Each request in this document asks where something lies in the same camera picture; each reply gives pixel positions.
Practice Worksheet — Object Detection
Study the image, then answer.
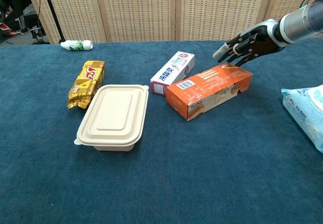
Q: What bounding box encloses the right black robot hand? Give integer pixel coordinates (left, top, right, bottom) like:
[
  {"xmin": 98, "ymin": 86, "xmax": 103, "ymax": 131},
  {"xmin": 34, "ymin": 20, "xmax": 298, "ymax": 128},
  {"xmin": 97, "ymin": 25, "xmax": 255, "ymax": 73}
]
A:
[{"xmin": 212, "ymin": 19, "xmax": 287, "ymax": 67}]

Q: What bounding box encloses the orange cardboard box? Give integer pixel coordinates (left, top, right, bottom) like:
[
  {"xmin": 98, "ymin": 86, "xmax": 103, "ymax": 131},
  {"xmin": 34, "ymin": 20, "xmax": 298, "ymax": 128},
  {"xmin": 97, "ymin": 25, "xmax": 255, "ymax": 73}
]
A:
[{"xmin": 165, "ymin": 63, "xmax": 253, "ymax": 122}]

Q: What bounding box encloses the white pink toothpaste box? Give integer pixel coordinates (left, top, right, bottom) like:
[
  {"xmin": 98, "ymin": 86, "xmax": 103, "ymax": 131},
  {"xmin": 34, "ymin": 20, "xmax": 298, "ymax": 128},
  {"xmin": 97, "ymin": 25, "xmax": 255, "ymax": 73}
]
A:
[{"xmin": 150, "ymin": 51, "xmax": 195, "ymax": 97}]

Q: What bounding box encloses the light blue wipes pack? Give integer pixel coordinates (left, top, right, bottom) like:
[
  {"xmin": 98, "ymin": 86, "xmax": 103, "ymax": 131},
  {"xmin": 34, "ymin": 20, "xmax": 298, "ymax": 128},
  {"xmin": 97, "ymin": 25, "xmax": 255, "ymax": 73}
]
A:
[{"xmin": 281, "ymin": 84, "xmax": 323, "ymax": 154}]

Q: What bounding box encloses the woven wooden folding screen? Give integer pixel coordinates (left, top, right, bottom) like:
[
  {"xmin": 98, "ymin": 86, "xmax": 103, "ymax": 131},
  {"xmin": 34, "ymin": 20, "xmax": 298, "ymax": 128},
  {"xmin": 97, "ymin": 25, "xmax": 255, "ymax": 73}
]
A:
[{"xmin": 23, "ymin": 0, "xmax": 323, "ymax": 44}]

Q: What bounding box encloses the beige lidded food container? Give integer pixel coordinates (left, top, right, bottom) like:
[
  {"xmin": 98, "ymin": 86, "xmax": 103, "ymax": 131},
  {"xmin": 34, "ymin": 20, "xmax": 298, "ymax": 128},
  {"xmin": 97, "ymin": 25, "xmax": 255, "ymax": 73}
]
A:
[{"xmin": 73, "ymin": 84, "xmax": 150, "ymax": 152}]

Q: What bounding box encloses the gold foil snack packet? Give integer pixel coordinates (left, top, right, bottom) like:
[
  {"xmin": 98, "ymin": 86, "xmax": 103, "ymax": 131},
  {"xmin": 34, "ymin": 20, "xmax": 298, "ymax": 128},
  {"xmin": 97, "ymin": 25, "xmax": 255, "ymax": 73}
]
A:
[{"xmin": 67, "ymin": 60, "xmax": 106, "ymax": 110}]

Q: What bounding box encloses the white green plastic bottle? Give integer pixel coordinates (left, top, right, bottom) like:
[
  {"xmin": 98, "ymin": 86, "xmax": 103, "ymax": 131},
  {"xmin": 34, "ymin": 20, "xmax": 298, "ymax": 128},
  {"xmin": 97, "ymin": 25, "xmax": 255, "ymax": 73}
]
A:
[{"xmin": 60, "ymin": 39, "xmax": 93, "ymax": 51}]

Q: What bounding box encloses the black stand pole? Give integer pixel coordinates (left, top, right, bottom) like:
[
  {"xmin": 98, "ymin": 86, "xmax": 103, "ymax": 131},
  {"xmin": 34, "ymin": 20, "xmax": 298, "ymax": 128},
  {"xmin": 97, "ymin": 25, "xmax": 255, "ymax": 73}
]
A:
[{"xmin": 40, "ymin": 0, "xmax": 66, "ymax": 41}]

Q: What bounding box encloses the black office chair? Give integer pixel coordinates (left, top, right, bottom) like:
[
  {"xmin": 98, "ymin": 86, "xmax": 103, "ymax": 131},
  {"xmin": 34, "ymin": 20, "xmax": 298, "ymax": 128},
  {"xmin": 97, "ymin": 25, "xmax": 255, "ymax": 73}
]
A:
[{"xmin": 0, "ymin": 0, "xmax": 50, "ymax": 45}]

